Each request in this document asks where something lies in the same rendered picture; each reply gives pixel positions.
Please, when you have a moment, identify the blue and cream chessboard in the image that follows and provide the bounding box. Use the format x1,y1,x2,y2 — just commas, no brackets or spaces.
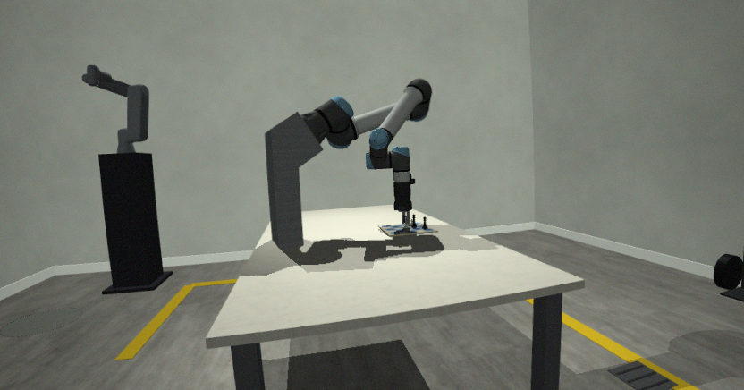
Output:
378,222,438,237

